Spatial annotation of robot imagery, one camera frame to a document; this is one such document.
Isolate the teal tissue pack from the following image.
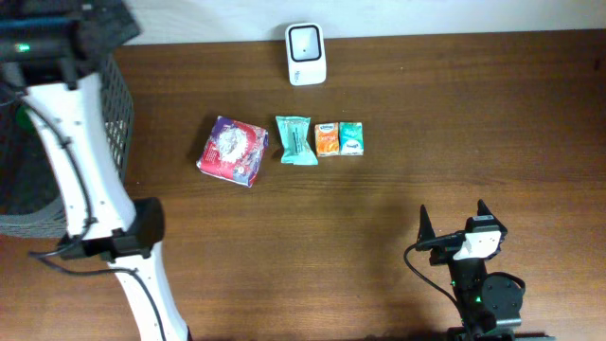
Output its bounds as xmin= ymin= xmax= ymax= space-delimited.
xmin=339 ymin=122 xmax=364 ymax=155

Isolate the orange tissue pack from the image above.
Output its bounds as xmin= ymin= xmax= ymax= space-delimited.
xmin=314 ymin=122 xmax=340 ymax=157

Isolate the teal pouch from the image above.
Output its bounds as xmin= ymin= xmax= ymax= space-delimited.
xmin=276 ymin=116 xmax=318 ymax=166

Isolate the red purple snack package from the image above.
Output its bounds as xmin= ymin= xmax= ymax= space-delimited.
xmin=196 ymin=116 xmax=268 ymax=188

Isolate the green lid glass jar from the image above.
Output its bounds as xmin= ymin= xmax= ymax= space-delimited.
xmin=15 ymin=105 xmax=36 ymax=134

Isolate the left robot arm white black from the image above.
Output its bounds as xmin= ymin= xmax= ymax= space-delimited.
xmin=1 ymin=1 xmax=191 ymax=340

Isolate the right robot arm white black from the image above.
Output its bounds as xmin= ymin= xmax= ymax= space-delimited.
xmin=403 ymin=200 xmax=552 ymax=341

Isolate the grey plastic mesh basket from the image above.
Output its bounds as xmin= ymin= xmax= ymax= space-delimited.
xmin=1 ymin=56 xmax=134 ymax=238

